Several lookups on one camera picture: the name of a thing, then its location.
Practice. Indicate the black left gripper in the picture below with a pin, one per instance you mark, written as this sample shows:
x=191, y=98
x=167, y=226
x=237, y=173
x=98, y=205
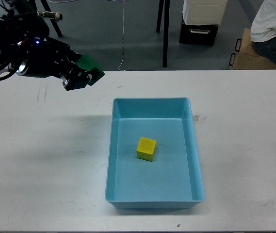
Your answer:
x=50, y=57

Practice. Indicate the green block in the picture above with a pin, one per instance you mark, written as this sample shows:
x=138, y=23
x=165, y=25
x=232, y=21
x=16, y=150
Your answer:
x=87, y=63

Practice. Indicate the yellow block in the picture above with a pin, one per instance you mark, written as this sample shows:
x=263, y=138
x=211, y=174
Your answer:
x=146, y=149

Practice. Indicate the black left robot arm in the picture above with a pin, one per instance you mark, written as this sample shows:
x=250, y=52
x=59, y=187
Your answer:
x=26, y=49

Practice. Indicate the white storage box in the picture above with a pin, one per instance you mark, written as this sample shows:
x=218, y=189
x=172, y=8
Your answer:
x=203, y=12

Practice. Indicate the black storage box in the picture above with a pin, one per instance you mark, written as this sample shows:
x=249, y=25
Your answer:
x=198, y=34

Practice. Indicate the blue plastic box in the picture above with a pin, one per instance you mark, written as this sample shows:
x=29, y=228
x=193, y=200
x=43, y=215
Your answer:
x=173, y=180

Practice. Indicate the black tripod legs left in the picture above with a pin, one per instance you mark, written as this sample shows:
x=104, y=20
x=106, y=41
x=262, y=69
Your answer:
x=53, y=21

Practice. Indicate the black tripod legs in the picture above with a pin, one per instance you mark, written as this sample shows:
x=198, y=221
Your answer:
x=163, y=17
x=53, y=21

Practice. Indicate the black tripod legs right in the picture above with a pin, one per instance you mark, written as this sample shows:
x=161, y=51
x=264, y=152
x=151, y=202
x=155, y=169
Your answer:
x=163, y=17

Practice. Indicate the seated person white shirt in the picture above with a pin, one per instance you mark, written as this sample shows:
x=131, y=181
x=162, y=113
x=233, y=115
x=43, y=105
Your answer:
x=263, y=30

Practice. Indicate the cardboard box with handles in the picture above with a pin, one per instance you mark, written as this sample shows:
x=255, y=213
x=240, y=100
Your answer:
x=246, y=58

